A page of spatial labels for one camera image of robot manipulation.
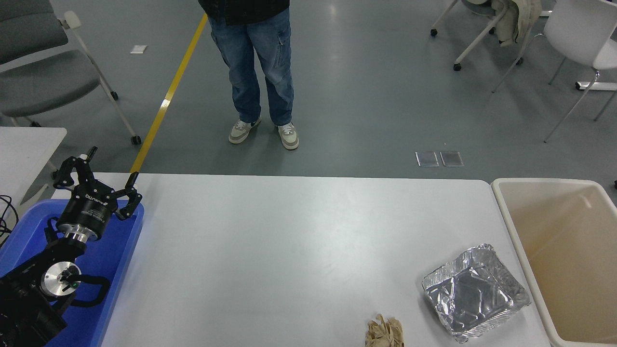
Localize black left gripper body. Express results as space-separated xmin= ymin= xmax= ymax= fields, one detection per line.
xmin=57 ymin=185 xmax=119 ymax=234

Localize silver foil tray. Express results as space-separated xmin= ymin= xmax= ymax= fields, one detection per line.
xmin=422 ymin=243 xmax=531 ymax=344

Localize blue plastic tray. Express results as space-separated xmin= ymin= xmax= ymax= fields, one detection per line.
xmin=0 ymin=200 xmax=144 ymax=347

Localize white side table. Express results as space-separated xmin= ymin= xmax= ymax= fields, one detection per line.
xmin=0 ymin=127 xmax=68 ymax=213

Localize grey rolling chair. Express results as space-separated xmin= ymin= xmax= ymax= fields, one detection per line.
xmin=0 ymin=0 xmax=142 ymax=146

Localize person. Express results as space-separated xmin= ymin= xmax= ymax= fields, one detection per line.
xmin=198 ymin=0 xmax=300 ymax=151

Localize crumpled tan paper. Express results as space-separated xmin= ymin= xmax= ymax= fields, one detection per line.
xmin=365 ymin=314 xmax=404 ymax=347

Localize white-framed rolling chair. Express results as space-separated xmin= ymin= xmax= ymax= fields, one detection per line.
xmin=430 ymin=0 xmax=523 ymax=72

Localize beige jacket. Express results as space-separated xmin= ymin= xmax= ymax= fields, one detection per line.
xmin=492 ymin=0 xmax=543 ymax=47

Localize large pale plastic bin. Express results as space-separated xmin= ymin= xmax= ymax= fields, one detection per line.
xmin=491 ymin=177 xmax=617 ymax=347

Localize white shell chair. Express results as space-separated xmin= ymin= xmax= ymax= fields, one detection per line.
xmin=492 ymin=0 xmax=617 ymax=143

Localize black cables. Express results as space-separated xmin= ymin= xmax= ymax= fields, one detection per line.
xmin=0 ymin=195 xmax=19 ymax=246

